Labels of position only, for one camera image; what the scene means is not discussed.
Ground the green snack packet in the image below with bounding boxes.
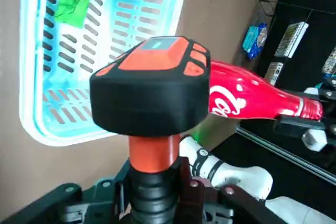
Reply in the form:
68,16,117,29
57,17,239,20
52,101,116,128
54,0,102,28

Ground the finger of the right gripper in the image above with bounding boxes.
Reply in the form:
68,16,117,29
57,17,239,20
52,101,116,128
272,114,329,137
303,76,336,104

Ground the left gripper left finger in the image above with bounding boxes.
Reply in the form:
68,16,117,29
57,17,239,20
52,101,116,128
0,158,135,224

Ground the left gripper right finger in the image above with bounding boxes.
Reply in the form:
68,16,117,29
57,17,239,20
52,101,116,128
178,156,285,224

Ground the aluminium frame profile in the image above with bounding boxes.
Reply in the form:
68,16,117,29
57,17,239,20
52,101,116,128
235,125,336,183

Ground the orange black barcode scanner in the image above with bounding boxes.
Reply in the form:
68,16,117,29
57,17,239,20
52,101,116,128
89,35,212,224

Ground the blue cookie packet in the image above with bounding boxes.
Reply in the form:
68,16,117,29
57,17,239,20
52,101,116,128
246,22,268,61

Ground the light blue plastic basket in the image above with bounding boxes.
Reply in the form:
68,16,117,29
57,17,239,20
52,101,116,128
18,0,187,147

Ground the teal wipes packet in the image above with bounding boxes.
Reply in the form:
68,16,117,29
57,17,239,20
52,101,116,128
243,26,260,53

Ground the red cola bottle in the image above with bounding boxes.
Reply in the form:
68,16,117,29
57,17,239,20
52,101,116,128
208,60,324,120

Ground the black wire rack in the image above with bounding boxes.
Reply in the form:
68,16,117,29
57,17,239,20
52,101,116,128
236,0,314,63

